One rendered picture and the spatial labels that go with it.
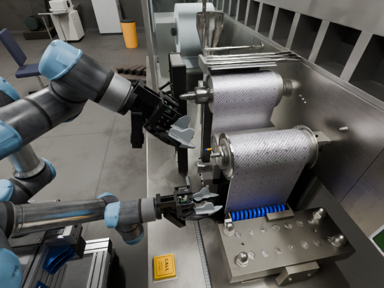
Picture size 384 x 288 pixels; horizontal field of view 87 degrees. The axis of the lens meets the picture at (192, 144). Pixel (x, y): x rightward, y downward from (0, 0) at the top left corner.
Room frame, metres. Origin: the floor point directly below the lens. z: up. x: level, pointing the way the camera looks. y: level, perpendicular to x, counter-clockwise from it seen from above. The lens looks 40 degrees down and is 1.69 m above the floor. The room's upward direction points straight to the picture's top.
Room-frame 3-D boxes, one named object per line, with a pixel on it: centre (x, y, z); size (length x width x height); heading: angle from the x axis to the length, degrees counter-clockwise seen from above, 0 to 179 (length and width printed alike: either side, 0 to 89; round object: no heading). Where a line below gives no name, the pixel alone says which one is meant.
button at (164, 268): (0.26, 0.09, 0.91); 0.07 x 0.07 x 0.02; 10
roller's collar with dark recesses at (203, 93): (0.70, -0.04, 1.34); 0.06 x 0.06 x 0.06; 10
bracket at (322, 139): (0.51, -0.40, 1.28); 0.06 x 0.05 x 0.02; 100
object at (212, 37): (1.19, -0.09, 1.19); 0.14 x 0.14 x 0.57
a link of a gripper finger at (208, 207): (0.36, -0.05, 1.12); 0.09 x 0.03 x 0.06; 91
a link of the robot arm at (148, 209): (0.36, 0.13, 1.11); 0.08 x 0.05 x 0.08; 10
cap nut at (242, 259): (0.24, -0.15, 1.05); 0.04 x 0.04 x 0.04
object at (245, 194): (0.42, -0.23, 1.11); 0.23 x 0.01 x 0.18; 100
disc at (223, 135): (0.46, -0.10, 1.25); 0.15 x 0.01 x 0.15; 10
